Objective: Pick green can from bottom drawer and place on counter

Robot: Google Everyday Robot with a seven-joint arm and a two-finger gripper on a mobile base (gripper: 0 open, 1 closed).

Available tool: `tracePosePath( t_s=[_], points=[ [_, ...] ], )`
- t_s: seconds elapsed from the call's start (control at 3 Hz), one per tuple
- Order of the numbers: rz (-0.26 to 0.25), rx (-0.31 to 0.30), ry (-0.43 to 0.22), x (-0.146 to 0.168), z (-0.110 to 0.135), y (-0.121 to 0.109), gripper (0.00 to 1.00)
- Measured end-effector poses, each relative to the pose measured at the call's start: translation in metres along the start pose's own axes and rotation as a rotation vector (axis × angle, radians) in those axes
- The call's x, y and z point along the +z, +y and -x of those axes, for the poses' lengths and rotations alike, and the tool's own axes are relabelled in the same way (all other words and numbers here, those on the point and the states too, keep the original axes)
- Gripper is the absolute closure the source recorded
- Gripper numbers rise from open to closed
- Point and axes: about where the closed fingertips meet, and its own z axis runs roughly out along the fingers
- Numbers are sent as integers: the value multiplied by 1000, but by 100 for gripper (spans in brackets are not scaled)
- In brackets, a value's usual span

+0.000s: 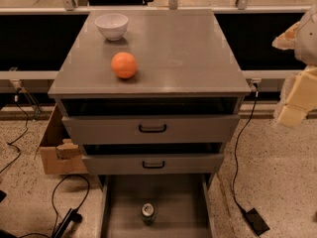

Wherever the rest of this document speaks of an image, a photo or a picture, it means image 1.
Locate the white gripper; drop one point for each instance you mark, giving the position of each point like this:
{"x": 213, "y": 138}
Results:
{"x": 307, "y": 40}

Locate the green soda can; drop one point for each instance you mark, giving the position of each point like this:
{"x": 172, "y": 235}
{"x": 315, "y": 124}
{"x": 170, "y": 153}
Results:
{"x": 148, "y": 213}

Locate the grey drawer cabinet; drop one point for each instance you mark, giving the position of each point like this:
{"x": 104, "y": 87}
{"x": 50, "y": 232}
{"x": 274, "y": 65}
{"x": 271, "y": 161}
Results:
{"x": 184, "y": 67}

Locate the top grey drawer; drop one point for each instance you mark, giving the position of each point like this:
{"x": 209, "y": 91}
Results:
{"x": 172, "y": 129}

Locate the grey drawer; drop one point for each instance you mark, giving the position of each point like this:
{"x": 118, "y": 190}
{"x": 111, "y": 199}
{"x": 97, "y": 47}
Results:
{"x": 172, "y": 129}
{"x": 153, "y": 164}
{"x": 156, "y": 206}

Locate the middle grey drawer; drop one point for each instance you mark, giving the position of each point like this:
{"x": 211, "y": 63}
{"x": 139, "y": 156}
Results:
{"x": 153, "y": 164}

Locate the bottom grey drawer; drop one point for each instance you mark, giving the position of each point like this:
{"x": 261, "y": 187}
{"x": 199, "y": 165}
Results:
{"x": 156, "y": 206}

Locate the black power adapter right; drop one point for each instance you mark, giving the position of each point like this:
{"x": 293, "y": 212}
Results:
{"x": 256, "y": 222}

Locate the orange ball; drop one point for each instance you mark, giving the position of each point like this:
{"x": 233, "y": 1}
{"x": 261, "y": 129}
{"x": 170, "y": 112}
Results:
{"x": 124, "y": 65}

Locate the white ceramic bowl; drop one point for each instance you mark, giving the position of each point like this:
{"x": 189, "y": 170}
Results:
{"x": 112, "y": 26}

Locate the cardboard box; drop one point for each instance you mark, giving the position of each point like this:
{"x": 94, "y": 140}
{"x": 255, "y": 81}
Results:
{"x": 59, "y": 155}

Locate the black device left floor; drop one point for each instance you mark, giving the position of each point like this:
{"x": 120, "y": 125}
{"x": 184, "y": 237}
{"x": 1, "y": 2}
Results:
{"x": 71, "y": 216}

